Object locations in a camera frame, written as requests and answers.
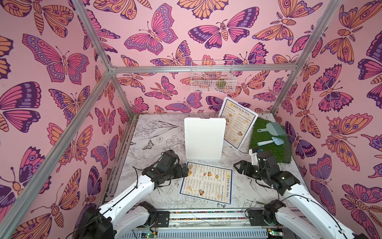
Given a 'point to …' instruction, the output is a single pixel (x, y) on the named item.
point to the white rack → (205, 138)
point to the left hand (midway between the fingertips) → (183, 170)
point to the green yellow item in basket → (221, 83)
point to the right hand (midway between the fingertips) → (239, 166)
